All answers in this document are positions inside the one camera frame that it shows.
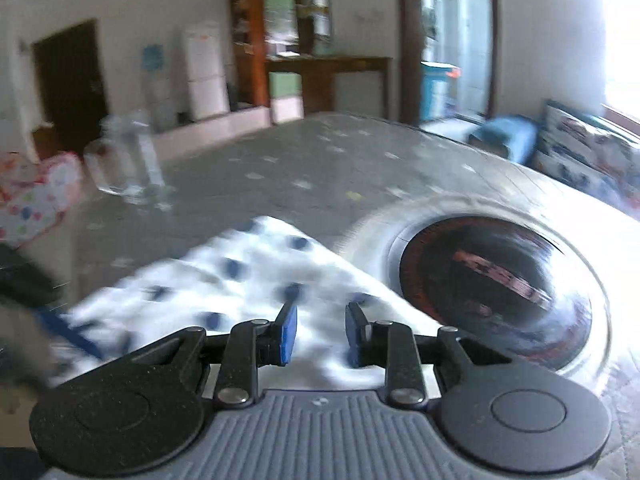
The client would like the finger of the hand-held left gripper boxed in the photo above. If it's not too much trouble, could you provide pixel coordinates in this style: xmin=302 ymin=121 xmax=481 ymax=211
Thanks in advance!
xmin=34 ymin=307 xmax=108 ymax=362

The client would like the blue stool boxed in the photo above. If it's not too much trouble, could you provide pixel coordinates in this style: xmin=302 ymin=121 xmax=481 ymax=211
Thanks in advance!
xmin=469 ymin=115 xmax=540 ymax=165

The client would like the wooden console table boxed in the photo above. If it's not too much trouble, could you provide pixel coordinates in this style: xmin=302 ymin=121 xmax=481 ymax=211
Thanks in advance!
xmin=264 ymin=55 xmax=394 ymax=121

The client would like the water dispenser with blue bottle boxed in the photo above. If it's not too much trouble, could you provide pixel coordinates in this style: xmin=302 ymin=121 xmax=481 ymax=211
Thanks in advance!
xmin=141 ymin=44 xmax=177 ymax=132

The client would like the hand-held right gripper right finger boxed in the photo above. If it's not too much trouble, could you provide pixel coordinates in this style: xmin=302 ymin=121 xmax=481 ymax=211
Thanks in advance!
xmin=345 ymin=302 xmax=517 ymax=409

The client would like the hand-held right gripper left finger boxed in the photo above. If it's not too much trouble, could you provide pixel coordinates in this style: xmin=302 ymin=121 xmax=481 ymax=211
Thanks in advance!
xmin=125 ymin=302 xmax=299 ymax=409

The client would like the dark wooden door frame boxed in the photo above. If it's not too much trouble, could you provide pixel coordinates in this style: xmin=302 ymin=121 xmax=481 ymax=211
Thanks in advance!
xmin=396 ymin=0 xmax=502 ymax=127

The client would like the white blue-dotted garment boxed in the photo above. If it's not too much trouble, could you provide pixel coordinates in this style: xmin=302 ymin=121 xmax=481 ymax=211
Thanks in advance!
xmin=49 ymin=215 xmax=442 ymax=392

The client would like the round black cooktop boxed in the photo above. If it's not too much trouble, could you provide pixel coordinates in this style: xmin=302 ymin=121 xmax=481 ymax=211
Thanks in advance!
xmin=399 ymin=216 xmax=594 ymax=372

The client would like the round induction cooker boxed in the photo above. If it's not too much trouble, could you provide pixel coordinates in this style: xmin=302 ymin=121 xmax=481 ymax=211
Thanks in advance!
xmin=344 ymin=192 xmax=615 ymax=377

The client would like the clear glass jug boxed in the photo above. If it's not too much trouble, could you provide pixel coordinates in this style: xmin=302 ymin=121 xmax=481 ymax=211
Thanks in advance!
xmin=83 ymin=109 xmax=173 ymax=207

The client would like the dark wooden door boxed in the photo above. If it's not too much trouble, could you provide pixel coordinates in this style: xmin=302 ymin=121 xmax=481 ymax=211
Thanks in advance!
xmin=32 ymin=19 xmax=110 ymax=162

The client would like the white refrigerator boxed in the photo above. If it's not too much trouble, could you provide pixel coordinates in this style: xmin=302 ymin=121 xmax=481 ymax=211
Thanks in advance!
xmin=181 ymin=22 xmax=232 ymax=121

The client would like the stack of printed boxes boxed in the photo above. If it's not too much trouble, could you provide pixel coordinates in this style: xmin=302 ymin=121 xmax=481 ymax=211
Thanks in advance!
xmin=531 ymin=101 xmax=640 ymax=213

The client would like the tall wooden cabinet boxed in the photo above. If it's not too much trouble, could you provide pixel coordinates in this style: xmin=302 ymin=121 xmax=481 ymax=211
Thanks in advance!
xmin=229 ymin=0 xmax=332 ymax=111

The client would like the grey patterned tablecloth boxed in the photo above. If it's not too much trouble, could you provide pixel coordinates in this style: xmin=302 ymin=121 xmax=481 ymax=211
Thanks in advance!
xmin=0 ymin=111 xmax=640 ymax=480

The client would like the green box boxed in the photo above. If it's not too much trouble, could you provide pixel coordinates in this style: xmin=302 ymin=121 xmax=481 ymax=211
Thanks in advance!
xmin=269 ymin=71 xmax=304 ymax=99

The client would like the blue storage bin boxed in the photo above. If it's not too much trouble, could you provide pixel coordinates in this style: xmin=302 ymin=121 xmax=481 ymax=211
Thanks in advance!
xmin=420 ymin=61 xmax=459 ymax=121

